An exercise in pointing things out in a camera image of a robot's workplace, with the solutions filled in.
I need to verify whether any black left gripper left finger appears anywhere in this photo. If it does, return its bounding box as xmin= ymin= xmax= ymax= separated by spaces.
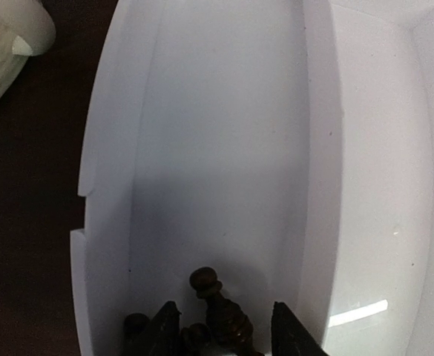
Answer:
xmin=137 ymin=301 xmax=180 ymax=355

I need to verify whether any dark pawn from tray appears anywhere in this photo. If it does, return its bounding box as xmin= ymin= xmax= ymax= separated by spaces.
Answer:
xmin=189 ymin=267 xmax=261 ymax=355

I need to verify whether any white plastic compartment tray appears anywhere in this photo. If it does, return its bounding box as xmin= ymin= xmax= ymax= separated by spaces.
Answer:
xmin=70 ymin=1 xmax=434 ymax=355

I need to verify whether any dark chess piece lower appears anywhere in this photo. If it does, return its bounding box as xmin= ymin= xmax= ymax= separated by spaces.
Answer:
xmin=180 ymin=323 xmax=211 ymax=354

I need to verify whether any cream ribbed mug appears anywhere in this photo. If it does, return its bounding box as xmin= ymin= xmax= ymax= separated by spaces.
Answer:
xmin=0 ymin=0 xmax=56 ymax=98

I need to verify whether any dark chess piece small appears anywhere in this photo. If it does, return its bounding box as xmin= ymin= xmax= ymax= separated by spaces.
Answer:
xmin=123 ymin=313 xmax=150 ymax=347

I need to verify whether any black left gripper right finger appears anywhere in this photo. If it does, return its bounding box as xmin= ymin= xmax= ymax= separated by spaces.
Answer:
xmin=271 ymin=302 xmax=327 ymax=356

